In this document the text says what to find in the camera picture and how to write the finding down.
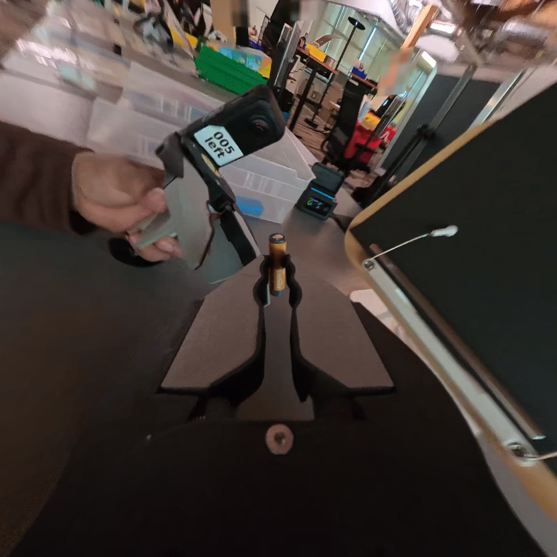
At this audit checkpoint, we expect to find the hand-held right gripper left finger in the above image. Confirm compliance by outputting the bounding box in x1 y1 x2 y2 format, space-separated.
158 256 270 405

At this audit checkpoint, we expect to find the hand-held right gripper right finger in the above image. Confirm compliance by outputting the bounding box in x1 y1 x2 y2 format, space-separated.
282 256 396 404

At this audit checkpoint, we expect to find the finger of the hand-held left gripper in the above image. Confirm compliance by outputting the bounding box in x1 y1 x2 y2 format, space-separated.
204 208 261 285

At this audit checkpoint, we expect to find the orange and black battery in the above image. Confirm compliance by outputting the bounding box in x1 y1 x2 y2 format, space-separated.
267 233 289 297

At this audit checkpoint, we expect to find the person's left forearm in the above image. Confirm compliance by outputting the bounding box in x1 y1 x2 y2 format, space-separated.
0 121 95 236

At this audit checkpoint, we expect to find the person's left hand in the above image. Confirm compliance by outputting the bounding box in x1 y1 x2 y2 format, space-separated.
71 152 184 263

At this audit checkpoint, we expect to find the green plastic crate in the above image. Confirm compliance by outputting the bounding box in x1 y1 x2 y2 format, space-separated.
194 44 269 95

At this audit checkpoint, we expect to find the clear plastic storage box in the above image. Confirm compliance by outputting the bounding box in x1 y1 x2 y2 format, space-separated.
218 128 317 225

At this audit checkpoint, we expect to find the desk with orange top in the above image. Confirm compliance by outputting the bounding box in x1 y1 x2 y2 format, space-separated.
289 44 379 129

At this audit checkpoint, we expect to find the black office chair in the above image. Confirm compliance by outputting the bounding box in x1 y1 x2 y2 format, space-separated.
323 80 384 171

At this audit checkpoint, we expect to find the red bin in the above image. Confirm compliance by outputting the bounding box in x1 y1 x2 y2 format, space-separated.
346 121 390 161

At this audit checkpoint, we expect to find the black floor lamp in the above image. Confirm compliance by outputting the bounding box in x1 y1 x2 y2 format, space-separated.
334 17 367 72

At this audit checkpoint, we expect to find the large window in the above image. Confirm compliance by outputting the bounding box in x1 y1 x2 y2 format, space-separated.
321 0 394 81

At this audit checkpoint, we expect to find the black board with wooden edge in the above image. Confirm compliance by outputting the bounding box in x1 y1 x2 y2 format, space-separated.
345 80 557 557

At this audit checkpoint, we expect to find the wooden beam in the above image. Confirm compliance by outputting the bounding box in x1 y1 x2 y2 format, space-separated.
401 3 441 49

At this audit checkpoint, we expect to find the thin white cable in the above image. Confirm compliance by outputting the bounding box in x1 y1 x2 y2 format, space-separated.
363 225 459 270

